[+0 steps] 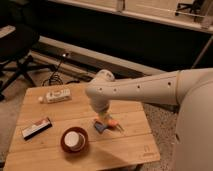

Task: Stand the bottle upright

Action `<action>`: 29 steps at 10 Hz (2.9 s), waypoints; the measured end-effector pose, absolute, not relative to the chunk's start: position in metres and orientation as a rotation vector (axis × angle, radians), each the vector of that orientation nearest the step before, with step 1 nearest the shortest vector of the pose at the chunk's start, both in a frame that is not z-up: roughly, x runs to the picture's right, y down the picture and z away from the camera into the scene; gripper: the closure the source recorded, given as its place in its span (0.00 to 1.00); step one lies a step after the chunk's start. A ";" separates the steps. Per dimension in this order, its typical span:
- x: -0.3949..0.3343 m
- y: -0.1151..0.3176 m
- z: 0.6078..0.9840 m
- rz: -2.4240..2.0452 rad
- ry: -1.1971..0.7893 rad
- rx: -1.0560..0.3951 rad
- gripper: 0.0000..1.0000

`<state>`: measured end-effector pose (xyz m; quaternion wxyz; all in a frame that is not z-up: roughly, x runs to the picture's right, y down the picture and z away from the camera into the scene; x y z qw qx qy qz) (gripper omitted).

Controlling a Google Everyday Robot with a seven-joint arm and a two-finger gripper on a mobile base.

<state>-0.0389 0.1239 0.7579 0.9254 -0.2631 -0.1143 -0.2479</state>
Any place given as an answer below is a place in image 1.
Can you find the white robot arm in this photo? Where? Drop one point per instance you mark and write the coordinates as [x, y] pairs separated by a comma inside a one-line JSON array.
[[191, 90]]

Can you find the metal rod stand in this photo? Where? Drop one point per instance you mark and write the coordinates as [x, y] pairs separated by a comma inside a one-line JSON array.
[[203, 51]]

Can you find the blue cloth piece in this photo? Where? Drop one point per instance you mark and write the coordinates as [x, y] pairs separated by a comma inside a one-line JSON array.
[[100, 128]]

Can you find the white cup in bowl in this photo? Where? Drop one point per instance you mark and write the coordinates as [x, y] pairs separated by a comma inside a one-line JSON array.
[[73, 140]]

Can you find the wooden table board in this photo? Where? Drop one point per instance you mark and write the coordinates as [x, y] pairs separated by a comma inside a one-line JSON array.
[[111, 149]]

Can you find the black and red box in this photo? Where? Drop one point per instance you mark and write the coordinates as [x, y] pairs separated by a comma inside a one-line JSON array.
[[36, 128]]

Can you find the black office chair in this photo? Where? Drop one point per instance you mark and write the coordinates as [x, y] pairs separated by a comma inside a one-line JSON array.
[[13, 47]]

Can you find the orange handled tool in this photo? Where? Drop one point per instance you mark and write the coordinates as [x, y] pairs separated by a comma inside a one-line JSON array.
[[110, 122]]

